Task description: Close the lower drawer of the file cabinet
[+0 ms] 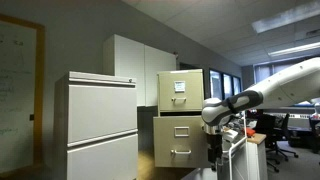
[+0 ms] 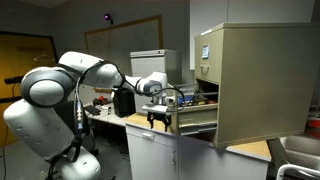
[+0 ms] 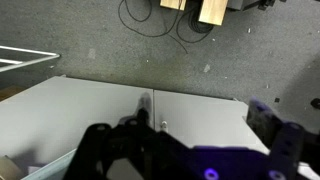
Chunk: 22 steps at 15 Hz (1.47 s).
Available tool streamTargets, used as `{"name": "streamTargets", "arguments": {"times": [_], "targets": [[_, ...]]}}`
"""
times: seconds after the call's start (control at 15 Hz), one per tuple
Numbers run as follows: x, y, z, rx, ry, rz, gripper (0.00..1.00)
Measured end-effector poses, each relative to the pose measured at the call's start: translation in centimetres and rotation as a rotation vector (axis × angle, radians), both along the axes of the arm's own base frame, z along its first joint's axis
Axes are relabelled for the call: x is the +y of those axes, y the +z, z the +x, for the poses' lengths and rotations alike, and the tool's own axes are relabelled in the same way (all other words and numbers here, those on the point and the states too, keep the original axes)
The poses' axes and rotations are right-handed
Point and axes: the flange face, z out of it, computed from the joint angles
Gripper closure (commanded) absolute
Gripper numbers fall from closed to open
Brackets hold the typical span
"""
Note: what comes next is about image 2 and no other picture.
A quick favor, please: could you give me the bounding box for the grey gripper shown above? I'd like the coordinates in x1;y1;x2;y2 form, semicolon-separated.
142;103;173;133

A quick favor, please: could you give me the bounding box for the beige cabinet drawer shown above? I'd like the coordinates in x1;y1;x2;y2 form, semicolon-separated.
194;28;225;85
171;83;220;137

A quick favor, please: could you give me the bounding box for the metal cabinet drawer pull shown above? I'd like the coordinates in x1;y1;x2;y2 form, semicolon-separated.
141;131;156;141

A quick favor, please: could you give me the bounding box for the blue item in drawer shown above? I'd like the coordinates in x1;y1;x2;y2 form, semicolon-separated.
182;95;195;105

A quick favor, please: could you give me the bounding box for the white base cabinet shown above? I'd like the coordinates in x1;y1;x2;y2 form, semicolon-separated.
125;122;270;180

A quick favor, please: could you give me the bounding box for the small grey file cabinet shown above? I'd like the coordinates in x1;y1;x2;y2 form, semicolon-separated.
129;49;183;116

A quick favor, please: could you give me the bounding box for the white blue drawer label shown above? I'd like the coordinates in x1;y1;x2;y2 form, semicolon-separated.
201;44;210;60

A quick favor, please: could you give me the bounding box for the beige metal file cabinet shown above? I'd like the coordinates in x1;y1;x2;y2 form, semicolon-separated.
194;22;320;149

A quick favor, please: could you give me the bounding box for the black box on desk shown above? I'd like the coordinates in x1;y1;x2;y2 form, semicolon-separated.
112;87;137;119

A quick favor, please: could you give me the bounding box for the white desk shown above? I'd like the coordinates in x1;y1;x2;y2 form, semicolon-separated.
84;103;130;128

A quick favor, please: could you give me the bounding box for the red item on desk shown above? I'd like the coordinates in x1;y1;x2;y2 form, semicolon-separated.
93;95;106;105

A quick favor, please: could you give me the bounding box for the flat black desk item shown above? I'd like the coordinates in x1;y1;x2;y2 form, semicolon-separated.
83;104;102;116

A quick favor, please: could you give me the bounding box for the wood framed whiteboard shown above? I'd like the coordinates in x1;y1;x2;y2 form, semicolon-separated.
83;14;164;90

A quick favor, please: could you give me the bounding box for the webcam with purple light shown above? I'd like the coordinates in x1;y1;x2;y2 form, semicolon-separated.
103;13;115;25

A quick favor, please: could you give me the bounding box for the black slanted stand leg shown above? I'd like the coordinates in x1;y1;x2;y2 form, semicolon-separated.
266;138;292;180

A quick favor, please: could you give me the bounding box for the white coat hanger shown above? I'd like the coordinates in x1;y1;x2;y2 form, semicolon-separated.
33;53;56;63

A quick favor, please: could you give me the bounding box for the steel sink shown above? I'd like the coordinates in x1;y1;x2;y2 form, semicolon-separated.
279;134;320;172

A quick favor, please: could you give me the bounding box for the red container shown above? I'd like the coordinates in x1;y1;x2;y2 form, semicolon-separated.
306;116;320;130

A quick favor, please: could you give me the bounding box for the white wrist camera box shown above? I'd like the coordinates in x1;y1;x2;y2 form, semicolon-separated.
164;95;176;105

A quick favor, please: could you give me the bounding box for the metal upper drawer handle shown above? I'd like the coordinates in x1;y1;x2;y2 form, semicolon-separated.
199;64;211;75

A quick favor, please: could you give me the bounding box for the white tube frame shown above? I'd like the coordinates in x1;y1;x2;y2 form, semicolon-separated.
275;163;320;180

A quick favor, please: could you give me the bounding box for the black stereo camera on stand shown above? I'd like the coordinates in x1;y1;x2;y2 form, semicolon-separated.
3;75;25;85

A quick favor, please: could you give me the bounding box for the black camera mounting bar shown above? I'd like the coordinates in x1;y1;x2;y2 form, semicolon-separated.
0;96;23;104

